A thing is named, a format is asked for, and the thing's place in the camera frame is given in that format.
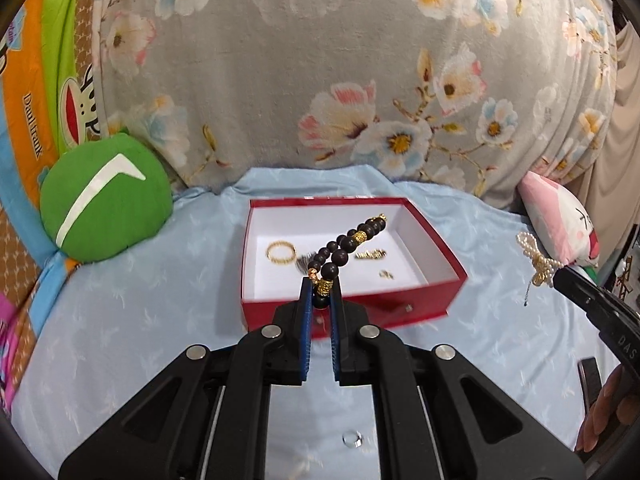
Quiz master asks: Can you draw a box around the beige cloth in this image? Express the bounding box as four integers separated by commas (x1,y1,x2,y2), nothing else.
587,25,640,266

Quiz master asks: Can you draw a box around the green round cushion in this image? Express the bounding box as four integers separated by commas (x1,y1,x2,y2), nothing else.
39,132,173,264

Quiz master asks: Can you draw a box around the black bead bracelet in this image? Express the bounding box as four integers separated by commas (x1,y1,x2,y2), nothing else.
307,213,390,311

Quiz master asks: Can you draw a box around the pink white plush toy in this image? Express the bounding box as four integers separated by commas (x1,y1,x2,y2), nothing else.
516,170,600,267

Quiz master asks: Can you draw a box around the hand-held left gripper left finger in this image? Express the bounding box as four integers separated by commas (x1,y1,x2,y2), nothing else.
57,276,313,480

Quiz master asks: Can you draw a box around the dark rectangular object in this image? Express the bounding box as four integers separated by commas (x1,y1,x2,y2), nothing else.
577,356,602,413

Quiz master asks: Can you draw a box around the red box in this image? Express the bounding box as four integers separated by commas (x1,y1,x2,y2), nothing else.
240,196,469,342

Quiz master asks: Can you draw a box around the person's right hand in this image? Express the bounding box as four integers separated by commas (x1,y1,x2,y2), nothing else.
574,360,640,456

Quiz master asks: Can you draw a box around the pearl bracelet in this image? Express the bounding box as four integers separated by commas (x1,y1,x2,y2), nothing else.
516,231,557,307

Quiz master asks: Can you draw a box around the colourful cartoon printed blanket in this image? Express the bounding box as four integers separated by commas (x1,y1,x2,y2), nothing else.
0,0,126,411

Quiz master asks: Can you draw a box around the grey floral blanket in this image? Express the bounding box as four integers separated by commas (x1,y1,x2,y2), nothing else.
90,0,621,211

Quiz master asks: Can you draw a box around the light blue bed sheet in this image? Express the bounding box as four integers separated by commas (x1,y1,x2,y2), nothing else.
10,166,626,480

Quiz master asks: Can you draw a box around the gold bangle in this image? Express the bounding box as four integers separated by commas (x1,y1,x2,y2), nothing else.
265,241,297,264

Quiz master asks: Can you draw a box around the silver watch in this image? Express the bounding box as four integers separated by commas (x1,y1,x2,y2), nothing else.
295,252,321,276

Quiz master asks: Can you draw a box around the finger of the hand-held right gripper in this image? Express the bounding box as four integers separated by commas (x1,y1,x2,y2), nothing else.
552,266,610,332

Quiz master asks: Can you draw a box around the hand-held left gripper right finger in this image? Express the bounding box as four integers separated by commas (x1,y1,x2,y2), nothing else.
328,276,586,480

